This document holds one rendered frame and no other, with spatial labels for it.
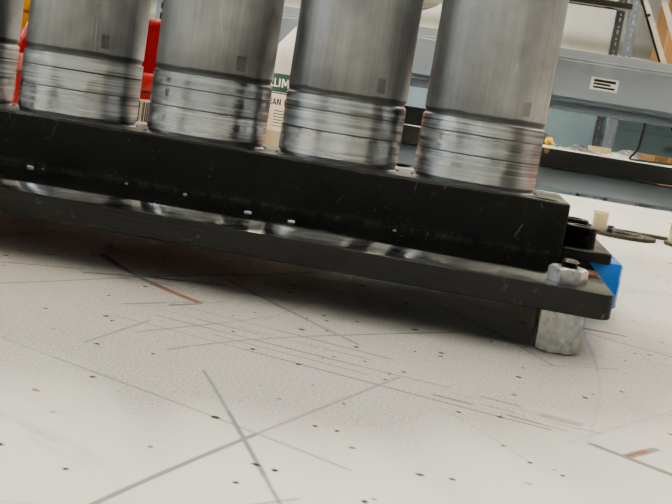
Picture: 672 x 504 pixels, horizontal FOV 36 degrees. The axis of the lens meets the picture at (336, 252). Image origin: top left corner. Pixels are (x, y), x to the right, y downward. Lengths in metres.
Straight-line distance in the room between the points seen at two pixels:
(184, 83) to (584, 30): 4.41
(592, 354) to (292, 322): 0.05
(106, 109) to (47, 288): 0.07
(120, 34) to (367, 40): 0.05
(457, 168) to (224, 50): 0.05
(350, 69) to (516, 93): 0.03
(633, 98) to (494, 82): 2.26
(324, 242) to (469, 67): 0.05
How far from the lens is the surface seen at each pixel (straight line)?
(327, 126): 0.20
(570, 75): 2.44
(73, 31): 0.22
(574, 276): 0.16
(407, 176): 0.20
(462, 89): 0.20
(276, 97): 0.45
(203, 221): 0.17
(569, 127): 4.57
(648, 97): 2.46
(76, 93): 0.22
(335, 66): 0.20
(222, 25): 0.21
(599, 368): 0.16
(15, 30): 0.23
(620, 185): 2.53
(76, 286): 0.16
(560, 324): 0.16
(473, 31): 0.20
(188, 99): 0.21
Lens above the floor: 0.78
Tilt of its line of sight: 8 degrees down
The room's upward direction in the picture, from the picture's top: 9 degrees clockwise
